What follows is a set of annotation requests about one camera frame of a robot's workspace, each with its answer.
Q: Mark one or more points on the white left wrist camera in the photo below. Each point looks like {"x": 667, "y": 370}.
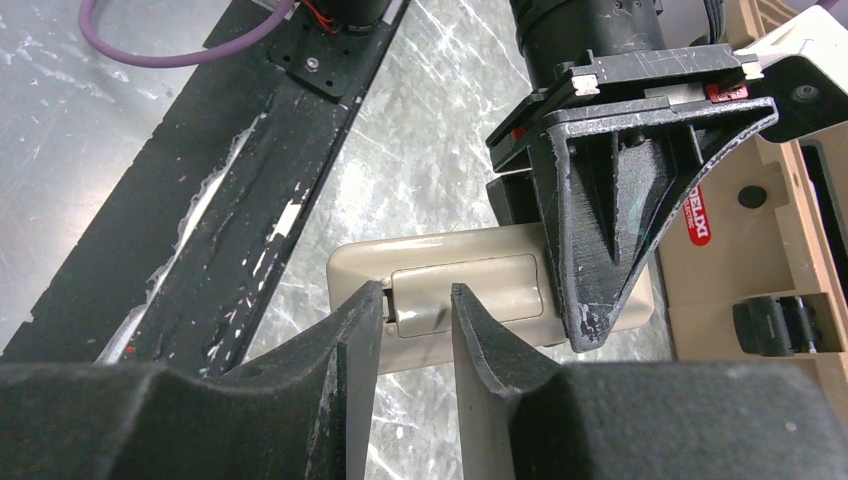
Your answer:
{"x": 804, "y": 63}

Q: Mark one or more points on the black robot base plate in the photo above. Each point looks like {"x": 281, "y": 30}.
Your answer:
{"x": 180, "y": 262}

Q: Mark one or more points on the tan plastic toolbox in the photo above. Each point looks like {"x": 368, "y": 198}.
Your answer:
{"x": 755, "y": 267}

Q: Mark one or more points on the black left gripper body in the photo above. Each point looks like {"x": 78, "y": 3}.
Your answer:
{"x": 606, "y": 58}

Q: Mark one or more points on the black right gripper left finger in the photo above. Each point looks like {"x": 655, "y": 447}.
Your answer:
{"x": 300, "y": 411}

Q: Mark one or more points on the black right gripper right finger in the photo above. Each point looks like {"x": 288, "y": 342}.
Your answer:
{"x": 523, "y": 415}

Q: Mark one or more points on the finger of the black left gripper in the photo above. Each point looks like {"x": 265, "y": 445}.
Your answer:
{"x": 616, "y": 218}

